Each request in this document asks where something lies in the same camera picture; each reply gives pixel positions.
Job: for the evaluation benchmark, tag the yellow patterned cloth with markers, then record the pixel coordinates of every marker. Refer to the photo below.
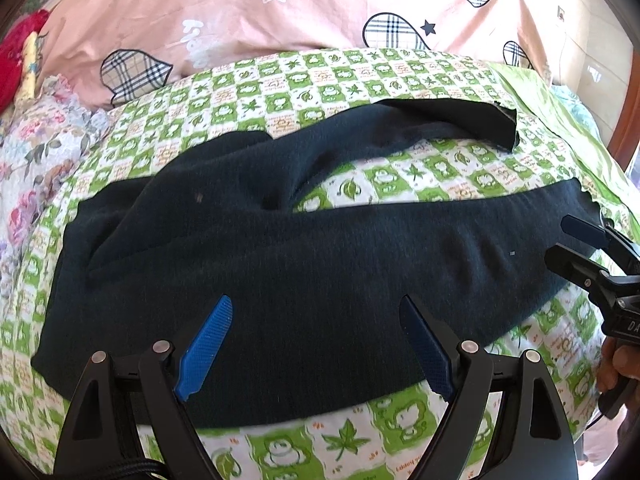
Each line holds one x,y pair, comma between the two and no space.
26,91

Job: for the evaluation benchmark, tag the light blue cloth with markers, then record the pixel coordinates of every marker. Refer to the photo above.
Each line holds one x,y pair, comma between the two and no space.
576,108

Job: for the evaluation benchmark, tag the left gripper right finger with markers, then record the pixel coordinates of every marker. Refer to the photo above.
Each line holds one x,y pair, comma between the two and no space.
514,397

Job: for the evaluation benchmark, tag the brown wooden door frame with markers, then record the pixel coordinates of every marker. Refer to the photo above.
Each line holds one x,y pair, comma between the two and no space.
625,138

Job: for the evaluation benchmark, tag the green checkered frog bedsheet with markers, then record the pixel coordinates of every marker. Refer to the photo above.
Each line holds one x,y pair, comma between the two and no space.
381,439

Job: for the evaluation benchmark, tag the black pants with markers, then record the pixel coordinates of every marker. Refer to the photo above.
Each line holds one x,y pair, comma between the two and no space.
315,294

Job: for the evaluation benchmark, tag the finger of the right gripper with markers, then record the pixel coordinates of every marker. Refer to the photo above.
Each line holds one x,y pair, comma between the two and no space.
621,249
582,274

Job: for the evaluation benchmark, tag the pink heart-print quilt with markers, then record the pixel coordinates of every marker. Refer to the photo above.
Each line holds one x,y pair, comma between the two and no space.
113,51

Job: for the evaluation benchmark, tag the right hand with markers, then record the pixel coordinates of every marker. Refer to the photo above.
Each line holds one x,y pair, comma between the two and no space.
617,360

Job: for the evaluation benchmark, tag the red sequined blanket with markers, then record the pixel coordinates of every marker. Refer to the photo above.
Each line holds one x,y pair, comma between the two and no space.
11,60

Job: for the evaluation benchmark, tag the floral ruffled pillow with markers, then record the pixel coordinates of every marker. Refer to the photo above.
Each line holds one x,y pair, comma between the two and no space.
44,142

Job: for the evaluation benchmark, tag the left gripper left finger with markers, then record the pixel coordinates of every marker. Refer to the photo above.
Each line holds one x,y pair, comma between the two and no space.
128,419

